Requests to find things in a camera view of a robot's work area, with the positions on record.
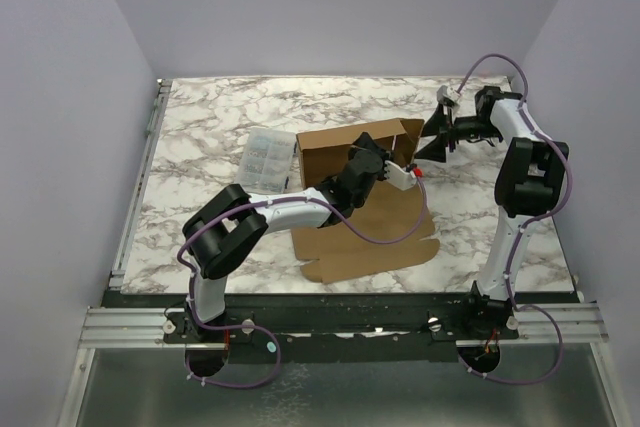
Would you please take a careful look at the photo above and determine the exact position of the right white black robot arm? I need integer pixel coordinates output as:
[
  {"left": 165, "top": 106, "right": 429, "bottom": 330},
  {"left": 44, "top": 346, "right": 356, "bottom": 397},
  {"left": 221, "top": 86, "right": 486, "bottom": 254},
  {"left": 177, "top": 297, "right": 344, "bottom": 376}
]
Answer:
[{"left": 415, "top": 86, "right": 569, "bottom": 338}]

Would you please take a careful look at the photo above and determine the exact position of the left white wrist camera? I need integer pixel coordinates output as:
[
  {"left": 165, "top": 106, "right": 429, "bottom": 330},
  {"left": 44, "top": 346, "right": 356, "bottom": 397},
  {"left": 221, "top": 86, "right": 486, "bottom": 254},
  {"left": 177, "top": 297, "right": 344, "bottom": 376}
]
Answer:
[{"left": 384, "top": 161, "right": 422, "bottom": 191}]

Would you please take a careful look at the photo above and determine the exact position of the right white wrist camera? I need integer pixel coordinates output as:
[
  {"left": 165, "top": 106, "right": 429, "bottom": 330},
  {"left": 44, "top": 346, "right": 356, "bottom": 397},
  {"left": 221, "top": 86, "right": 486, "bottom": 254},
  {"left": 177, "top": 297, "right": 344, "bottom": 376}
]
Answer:
[{"left": 436, "top": 85, "right": 461, "bottom": 117}]

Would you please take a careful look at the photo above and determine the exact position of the brown cardboard box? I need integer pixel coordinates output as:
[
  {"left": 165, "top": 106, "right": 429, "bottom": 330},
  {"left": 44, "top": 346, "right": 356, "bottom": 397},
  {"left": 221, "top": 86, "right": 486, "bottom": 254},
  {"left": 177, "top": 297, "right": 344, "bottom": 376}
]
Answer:
[{"left": 290, "top": 117, "right": 441, "bottom": 283}]

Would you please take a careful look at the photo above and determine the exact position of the aluminium extrusion frame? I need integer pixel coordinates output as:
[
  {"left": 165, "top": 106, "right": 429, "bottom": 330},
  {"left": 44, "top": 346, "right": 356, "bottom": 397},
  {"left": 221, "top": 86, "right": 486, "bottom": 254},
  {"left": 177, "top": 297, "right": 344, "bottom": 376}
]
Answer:
[{"left": 57, "top": 79, "right": 173, "bottom": 426}]

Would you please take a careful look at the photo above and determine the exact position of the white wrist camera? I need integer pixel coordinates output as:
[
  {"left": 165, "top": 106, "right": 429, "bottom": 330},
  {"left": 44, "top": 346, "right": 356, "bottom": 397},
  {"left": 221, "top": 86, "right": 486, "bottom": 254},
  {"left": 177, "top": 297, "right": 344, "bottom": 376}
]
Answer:
[
  {"left": 436, "top": 85, "right": 461, "bottom": 117},
  {"left": 384, "top": 161, "right": 422, "bottom": 191}
]

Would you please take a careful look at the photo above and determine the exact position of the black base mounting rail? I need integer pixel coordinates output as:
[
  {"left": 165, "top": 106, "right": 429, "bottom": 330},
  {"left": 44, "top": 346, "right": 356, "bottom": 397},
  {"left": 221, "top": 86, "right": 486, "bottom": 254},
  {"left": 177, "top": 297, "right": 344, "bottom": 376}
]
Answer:
[{"left": 164, "top": 293, "right": 518, "bottom": 363}]

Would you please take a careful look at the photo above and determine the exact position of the clear plastic screw organizer box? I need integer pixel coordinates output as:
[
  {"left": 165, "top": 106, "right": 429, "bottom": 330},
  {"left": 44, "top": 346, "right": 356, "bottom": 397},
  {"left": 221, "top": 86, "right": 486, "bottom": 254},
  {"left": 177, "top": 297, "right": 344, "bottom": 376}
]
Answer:
[{"left": 235, "top": 127, "right": 297, "bottom": 194}]

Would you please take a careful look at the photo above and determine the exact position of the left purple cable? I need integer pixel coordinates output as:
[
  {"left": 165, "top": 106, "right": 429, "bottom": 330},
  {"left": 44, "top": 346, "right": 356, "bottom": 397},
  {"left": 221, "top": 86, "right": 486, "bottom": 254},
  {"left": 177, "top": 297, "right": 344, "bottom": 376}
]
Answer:
[{"left": 177, "top": 169, "right": 430, "bottom": 389}]

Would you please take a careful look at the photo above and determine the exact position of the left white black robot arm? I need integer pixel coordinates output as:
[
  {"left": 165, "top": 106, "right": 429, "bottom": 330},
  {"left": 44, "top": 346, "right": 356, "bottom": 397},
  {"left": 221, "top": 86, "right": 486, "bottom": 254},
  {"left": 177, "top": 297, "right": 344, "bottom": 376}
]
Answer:
[{"left": 178, "top": 132, "right": 394, "bottom": 342}]

